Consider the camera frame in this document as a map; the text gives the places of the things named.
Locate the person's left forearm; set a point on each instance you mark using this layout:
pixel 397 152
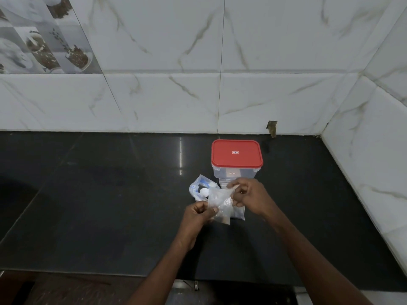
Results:
pixel 159 269

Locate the clear bag with white items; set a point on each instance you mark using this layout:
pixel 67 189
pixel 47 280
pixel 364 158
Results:
pixel 201 188

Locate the person's right forearm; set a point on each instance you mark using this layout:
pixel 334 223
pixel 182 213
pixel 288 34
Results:
pixel 314 263

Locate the clear container with red lid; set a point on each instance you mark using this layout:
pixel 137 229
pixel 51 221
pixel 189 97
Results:
pixel 237 157

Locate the person's right hand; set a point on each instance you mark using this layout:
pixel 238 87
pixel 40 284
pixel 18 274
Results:
pixel 254 196

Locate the small clear plastic bag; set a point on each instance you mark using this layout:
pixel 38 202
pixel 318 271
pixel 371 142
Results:
pixel 219 203

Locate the person's left hand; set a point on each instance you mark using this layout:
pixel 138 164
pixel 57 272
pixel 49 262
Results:
pixel 192 219

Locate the person's left thumb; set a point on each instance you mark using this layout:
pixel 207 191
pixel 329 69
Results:
pixel 213 213

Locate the flat clear plastic pouch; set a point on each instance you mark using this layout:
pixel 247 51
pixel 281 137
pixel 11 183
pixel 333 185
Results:
pixel 237 212

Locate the person's right thumb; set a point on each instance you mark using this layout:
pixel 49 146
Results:
pixel 236 196

